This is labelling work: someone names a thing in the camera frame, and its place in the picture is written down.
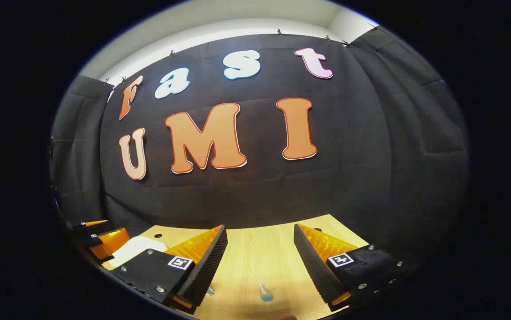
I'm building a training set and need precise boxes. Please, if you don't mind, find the blue skin care bottle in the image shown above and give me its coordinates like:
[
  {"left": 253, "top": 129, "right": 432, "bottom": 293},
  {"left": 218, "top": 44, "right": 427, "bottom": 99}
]
[{"left": 258, "top": 280, "right": 274, "bottom": 303}]

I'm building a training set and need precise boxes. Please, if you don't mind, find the cream white suitcase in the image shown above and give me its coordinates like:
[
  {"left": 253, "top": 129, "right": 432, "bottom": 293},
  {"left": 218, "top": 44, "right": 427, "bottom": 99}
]
[{"left": 106, "top": 236, "right": 169, "bottom": 270}]

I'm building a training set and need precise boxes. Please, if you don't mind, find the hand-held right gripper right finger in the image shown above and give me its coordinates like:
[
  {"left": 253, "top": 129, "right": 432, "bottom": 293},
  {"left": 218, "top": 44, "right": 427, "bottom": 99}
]
[{"left": 294, "top": 223, "right": 418, "bottom": 312}]

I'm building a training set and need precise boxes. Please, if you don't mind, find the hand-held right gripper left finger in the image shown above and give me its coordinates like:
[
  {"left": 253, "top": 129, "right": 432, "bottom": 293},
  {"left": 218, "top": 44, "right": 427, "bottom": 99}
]
[{"left": 110, "top": 224, "right": 229, "bottom": 315}]

